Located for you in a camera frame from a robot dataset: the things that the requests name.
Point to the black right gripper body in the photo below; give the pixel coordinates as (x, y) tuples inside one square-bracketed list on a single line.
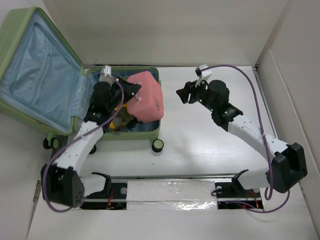
[(199, 94)]

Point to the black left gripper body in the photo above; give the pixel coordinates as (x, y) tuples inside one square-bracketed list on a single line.
[(117, 92)]

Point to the camouflage clothing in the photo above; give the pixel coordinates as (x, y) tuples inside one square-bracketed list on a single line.
[(121, 120)]

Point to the pink jewelry box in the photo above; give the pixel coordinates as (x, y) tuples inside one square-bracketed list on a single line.
[(148, 104)]

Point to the green hard-shell suitcase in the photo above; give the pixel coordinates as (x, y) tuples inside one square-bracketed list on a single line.
[(43, 83)]

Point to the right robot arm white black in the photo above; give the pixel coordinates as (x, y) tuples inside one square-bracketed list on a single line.
[(288, 162)]

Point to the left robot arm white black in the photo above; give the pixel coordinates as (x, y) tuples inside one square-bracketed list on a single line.
[(61, 180)]

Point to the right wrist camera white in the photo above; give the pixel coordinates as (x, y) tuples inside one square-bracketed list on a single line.
[(203, 74)]

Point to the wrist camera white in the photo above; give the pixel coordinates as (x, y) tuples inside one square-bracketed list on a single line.
[(203, 74), (105, 75)]

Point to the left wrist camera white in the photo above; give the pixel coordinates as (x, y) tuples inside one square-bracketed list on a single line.
[(105, 75)]

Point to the metal base rail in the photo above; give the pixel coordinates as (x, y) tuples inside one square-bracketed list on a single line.
[(182, 194)]

